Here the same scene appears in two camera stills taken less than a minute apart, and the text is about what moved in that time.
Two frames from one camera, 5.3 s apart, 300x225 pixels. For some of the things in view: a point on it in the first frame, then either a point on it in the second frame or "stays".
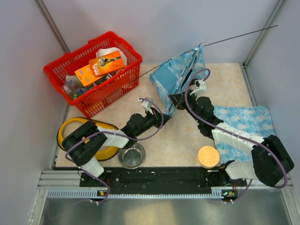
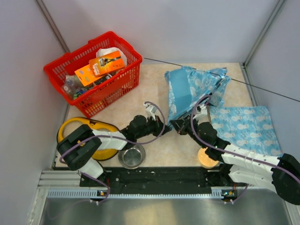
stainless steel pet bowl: x=132 y=157 stays
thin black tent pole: x=202 y=46 → x=221 y=76
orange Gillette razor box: x=103 y=64 stays
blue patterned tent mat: x=256 y=119 stays
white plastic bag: x=107 y=50 stays
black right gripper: x=177 y=98 → x=179 y=123
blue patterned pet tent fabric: x=171 y=76 → x=187 y=89
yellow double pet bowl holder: x=102 y=153 stays
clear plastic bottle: x=71 y=86 stays
